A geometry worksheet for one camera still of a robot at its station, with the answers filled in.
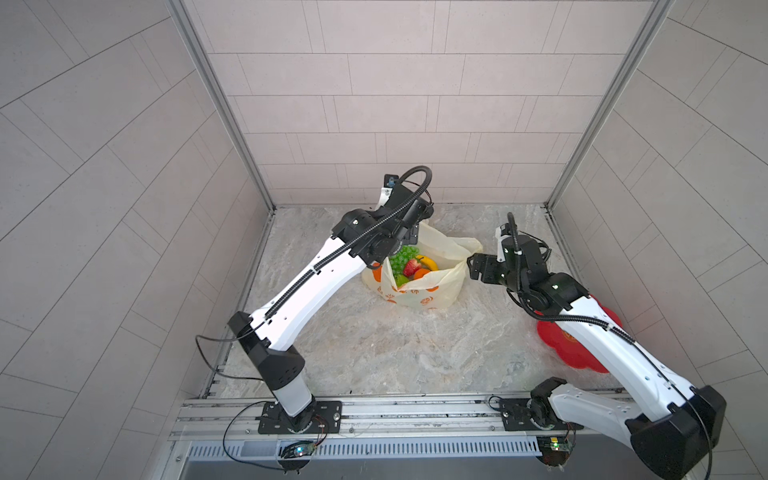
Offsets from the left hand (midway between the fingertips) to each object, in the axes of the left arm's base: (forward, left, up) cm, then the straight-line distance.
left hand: (398, 220), depth 71 cm
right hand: (-4, -21, -12) cm, 24 cm away
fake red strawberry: (+5, -4, -29) cm, 29 cm away
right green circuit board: (-42, -37, -31) cm, 64 cm away
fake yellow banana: (+6, -11, -29) cm, 31 cm away
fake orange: (+2, -7, -28) cm, 29 cm away
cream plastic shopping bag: (-8, -11, -20) cm, 24 cm away
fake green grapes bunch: (+9, -2, -27) cm, 29 cm away
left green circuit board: (-43, +22, -28) cm, 56 cm away
